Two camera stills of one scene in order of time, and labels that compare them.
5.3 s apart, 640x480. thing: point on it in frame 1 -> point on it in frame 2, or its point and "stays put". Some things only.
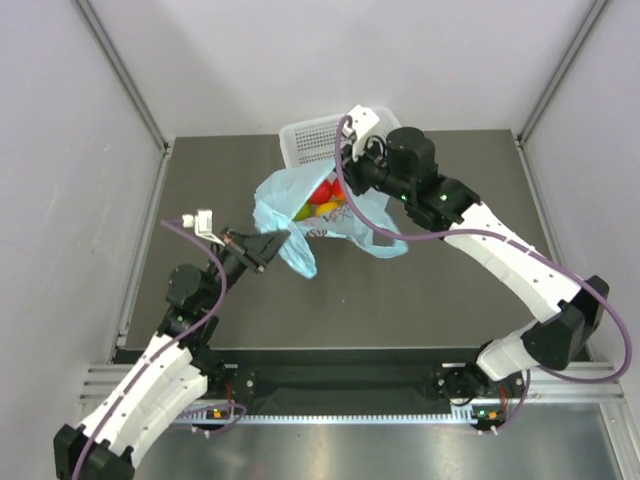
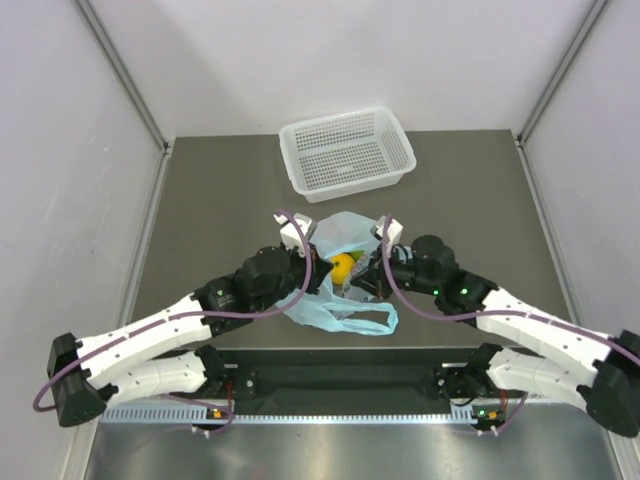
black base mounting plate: (385, 377) stays put
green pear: (304, 212) -> (356, 254)
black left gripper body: (233, 258) -> (296, 274)
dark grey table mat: (452, 293) stays put
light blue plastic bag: (281, 197) -> (350, 233)
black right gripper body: (367, 172) -> (402, 271)
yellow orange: (325, 207) -> (342, 268)
